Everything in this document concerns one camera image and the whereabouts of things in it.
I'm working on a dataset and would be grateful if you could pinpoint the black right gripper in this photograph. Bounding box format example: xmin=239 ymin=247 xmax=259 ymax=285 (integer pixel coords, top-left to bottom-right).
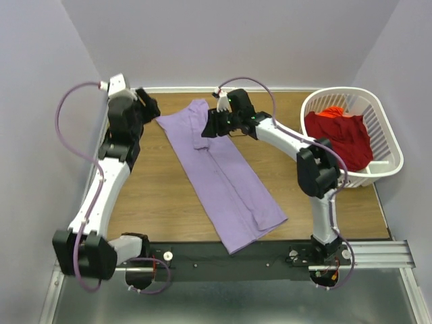
xmin=200 ymin=107 xmax=241 ymax=139

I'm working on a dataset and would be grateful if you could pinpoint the lavender t-shirt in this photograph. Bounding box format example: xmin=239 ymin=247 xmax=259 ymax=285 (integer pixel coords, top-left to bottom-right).
xmin=157 ymin=99 xmax=288 ymax=254

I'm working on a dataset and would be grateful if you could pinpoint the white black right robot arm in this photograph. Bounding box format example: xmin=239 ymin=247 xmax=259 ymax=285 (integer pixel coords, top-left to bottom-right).
xmin=201 ymin=88 xmax=342 ymax=265

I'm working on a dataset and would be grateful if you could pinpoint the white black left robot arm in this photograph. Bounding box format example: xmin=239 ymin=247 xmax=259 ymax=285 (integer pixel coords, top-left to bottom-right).
xmin=52 ymin=88 xmax=161 ymax=284

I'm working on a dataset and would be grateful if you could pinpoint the orange t-shirt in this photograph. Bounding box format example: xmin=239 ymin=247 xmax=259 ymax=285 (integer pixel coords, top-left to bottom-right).
xmin=318 ymin=106 xmax=351 ymax=118

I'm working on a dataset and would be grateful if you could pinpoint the dark red t-shirt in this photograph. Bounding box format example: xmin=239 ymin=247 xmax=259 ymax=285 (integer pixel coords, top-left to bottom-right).
xmin=304 ymin=112 xmax=373 ymax=172

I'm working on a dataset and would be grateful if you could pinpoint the white plastic laundry basket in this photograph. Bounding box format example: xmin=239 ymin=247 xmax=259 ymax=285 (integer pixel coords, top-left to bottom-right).
xmin=300 ymin=86 xmax=404 ymax=188

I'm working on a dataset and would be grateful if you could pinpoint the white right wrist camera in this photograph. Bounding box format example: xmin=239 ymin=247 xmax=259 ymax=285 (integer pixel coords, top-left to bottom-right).
xmin=217 ymin=93 xmax=230 ymax=113

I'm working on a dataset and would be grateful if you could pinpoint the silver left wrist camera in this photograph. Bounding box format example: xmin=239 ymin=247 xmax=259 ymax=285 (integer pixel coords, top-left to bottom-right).
xmin=107 ymin=74 xmax=138 ymax=101

